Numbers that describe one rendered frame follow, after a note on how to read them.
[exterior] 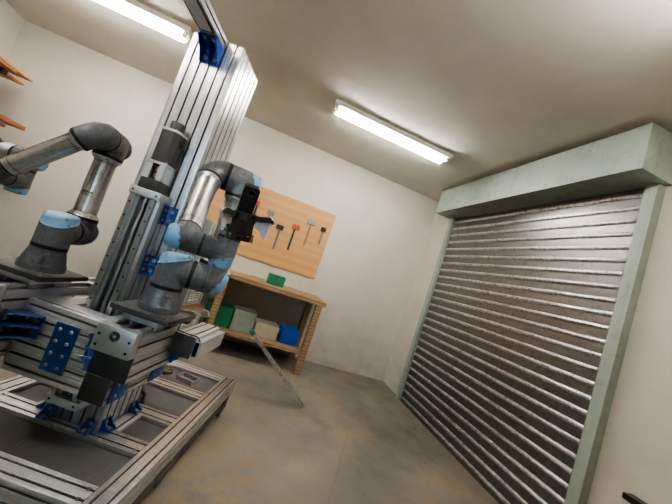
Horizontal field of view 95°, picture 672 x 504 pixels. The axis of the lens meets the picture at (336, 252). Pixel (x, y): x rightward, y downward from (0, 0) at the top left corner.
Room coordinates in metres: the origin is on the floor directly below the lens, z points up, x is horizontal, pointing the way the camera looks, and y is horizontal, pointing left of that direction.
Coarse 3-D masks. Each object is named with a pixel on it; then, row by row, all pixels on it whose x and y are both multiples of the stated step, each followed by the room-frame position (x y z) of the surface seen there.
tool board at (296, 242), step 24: (216, 192) 3.73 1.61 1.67; (264, 192) 3.85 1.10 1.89; (216, 216) 3.75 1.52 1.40; (264, 216) 3.88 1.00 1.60; (288, 216) 3.94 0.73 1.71; (312, 216) 4.01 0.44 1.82; (264, 240) 3.90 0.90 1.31; (288, 240) 3.97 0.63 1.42; (312, 240) 4.04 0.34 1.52; (288, 264) 3.99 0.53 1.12; (312, 264) 4.06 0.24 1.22
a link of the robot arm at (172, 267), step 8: (160, 256) 1.20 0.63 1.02; (168, 256) 1.17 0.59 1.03; (176, 256) 1.18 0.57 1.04; (184, 256) 1.19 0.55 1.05; (192, 256) 1.23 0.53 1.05; (160, 264) 1.18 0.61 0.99; (168, 264) 1.17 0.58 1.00; (176, 264) 1.18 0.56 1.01; (184, 264) 1.20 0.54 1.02; (192, 264) 1.22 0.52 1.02; (160, 272) 1.17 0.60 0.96; (168, 272) 1.18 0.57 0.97; (176, 272) 1.18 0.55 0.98; (184, 272) 1.20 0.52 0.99; (192, 272) 1.21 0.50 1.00; (152, 280) 1.19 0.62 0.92; (160, 280) 1.17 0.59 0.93; (168, 280) 1.18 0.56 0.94; (176, 280) 1.19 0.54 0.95; (184, 280) 1.20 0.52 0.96; (176, 288) 1.20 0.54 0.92
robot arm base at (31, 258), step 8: (32, 248) 1.19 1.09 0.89; (40, 248) 1.19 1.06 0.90; (48, 248) 1.20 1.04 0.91; (56, 248) 1.22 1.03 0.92; (24, 256) 1.18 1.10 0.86; (32, 256) 1.18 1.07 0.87; (40, 256) 1.19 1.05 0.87; (48, 256) 1.20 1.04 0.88; (56, 256) 1.22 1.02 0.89; (64, 256) 1.26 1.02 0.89; (16, 264) 1.17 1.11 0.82; (24, 264) 1.17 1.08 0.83; (32, 264) 1.17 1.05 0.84; (40, 264) 1.19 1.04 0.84; (48, 264) 1.21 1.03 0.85; (56, 264) 1.23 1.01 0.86; (64, 264) 1.26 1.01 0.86; (48, 272) 1.21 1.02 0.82; (56, 272) 1.23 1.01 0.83; (64, 272) 1.27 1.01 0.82
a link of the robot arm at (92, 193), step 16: (128, 144) 1.40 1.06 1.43; (96, 160) 1.34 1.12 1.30; (112, 160) 1.35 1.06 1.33; (96, 176) 1.34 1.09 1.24; (112, 176) 1.40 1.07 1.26; (80, 192) 1.34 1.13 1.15; (96, 192) 1.35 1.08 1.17; (80, 208) 1.34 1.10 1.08; (96, 208) 1.38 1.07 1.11; (96, 224) 1.39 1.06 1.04; (80, 240) 1.33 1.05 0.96
